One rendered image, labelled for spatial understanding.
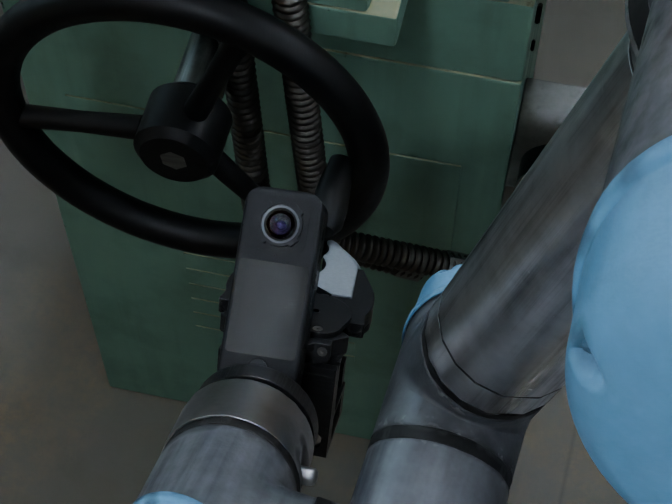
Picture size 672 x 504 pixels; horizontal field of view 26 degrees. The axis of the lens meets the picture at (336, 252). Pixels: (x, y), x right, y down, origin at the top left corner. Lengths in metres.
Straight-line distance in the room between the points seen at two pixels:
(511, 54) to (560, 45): 1.00
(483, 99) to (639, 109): 0.82
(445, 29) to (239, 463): 0.51
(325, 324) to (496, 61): 0.37
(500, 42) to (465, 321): 0.50
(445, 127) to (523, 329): 0.61
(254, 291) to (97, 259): 0.76
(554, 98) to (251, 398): 0.59
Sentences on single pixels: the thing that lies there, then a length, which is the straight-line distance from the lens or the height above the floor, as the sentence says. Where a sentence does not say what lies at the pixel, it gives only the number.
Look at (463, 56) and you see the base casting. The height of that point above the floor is 0.73.
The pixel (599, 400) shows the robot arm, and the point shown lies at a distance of 0.35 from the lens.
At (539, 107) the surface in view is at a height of 0.62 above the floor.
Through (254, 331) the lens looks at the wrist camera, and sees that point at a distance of 0.81.
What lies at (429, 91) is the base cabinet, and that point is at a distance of 1.20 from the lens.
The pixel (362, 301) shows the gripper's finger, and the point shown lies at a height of 0.85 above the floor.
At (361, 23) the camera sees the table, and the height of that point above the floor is 0.86.
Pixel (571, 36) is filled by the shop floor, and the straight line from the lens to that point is 2.16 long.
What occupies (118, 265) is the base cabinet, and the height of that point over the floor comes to 0.31.
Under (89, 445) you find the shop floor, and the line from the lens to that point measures 1.80.
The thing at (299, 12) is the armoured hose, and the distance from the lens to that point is 0.99.
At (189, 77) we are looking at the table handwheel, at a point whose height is 0.83.
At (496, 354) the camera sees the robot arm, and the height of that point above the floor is 1.03.
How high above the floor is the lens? 1.61
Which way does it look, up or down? 57 degrees down
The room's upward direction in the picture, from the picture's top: straight up
